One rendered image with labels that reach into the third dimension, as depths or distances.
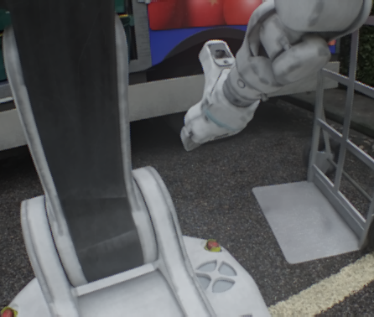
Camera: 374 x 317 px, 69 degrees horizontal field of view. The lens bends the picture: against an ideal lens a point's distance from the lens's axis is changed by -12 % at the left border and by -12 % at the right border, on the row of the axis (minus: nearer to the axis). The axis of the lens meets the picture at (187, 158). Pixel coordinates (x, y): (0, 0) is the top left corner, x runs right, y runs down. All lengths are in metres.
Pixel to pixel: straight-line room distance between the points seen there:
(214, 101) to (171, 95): 1.35
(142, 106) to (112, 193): 1.36
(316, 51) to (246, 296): 0.48
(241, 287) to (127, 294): 0.26
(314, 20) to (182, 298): 0.38
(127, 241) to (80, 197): 0.09
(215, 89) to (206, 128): 0.07
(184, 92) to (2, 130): 1.05
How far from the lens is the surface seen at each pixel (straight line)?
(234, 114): 0.44
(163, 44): 1.73
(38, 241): 0.43
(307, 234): 1.35
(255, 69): 0.36
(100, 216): 0.43
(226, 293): 0.63
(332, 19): 0.30
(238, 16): 1.91
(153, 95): 1.75
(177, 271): 0.46
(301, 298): 1.11
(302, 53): 0.32
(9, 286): 1.34
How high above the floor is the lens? 0.86
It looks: 26 degrees down
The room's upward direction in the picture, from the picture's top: 4 degrees counter-clockwise
